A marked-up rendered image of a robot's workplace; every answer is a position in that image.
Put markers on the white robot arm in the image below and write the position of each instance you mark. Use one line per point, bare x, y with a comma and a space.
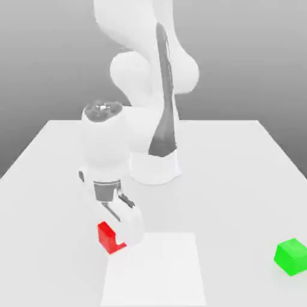
141, 79

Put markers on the small red cube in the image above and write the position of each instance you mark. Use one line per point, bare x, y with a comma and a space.
105, 236

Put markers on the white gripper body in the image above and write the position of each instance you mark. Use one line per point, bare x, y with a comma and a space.
124, 215

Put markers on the small green cube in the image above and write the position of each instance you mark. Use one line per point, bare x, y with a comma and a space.
290, 256

